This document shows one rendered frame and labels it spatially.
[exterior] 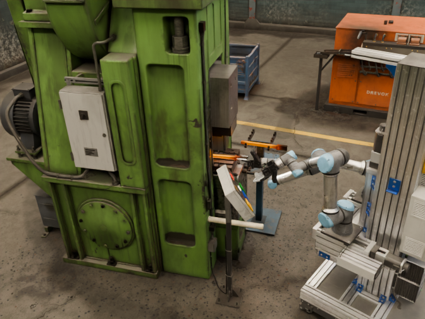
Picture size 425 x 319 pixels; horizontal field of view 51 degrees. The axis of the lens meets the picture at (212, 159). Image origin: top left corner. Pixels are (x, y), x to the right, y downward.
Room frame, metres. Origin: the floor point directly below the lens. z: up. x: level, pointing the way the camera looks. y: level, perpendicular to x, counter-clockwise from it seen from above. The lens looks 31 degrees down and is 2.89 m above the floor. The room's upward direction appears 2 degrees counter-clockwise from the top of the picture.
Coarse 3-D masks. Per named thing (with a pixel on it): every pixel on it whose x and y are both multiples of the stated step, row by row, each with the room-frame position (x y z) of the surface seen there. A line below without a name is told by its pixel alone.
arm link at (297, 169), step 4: (288, 164) 2.72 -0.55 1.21; (292, 164) 2.70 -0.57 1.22; (296, 164) 2.70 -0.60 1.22; (300, 164) 2.71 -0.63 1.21; (304, 164) 2.72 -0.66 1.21; (292, 168) 2.68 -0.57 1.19; (296, 168) 2.67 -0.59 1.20; (300, 168) 2.68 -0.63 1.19; (304, 168) 2.70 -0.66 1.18; (292, 172) 2.68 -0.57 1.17; (296, 172) 2.66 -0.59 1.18; (300, 172) 2.65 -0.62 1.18; (296, 176) 2.65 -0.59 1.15
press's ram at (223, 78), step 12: (216, 72) 3.16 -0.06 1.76; (228, 72) 3.15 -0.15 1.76; (216, 84) 3.05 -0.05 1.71; (228, 84) 3.02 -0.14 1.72; (216, 96) 3.05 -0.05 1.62; (228, 96) 3.02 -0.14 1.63; (216, 108) 3.05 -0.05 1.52; (228, 108) 3.02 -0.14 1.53; (216, 120) 3.05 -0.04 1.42; (228, 120) 3.03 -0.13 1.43
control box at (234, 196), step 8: (224, 168) 2.73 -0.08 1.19; (224, 176) 2.64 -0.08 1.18; (224, 184) 2.55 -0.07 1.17; (232, 184) 2.51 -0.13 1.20; (224, 192) 2.47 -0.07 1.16; (232, 192) 2.44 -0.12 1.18; (240, 192) 2.56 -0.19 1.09; (232, 200) 2.44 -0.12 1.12; (240, 200) 2.45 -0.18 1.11; (240, 208) 2.45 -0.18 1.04; (248, 208) 2.45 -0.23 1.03; (248, 216) 2.45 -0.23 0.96
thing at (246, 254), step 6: (246, 240) 3.30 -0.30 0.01; (252, 240) 3.30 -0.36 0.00; (246, 246) 3.21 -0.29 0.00; (252, 246) 3.21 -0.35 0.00; (246, 252) 3.13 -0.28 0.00; (252, 252) 3.13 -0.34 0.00; (216, 258) 3.07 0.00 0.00; (222, 258) 3.06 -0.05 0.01; (240, 258) 3.05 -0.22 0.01; (246, 258) 3.05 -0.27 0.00; (234, 264) 2.98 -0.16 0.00; (240, 264) 2.98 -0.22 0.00; (246, 264) 2.98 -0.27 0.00
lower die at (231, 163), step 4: (216, 160) 3.19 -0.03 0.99; (220, 160) 3.18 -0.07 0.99; (224, 160) 3.18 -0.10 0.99; (228, 160) 3.18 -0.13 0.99; (232, 160) 3.17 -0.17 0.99; (216, 164) 3.14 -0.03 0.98; (220, 164) 3.14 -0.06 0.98; (228, 164) 3.12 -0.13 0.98; (232, 164) 3.12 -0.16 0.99; (236, 164) 3.23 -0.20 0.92; (216, 168) 3.11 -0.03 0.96; (232, 168) 3.09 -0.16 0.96; (232, 172) 3.09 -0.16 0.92
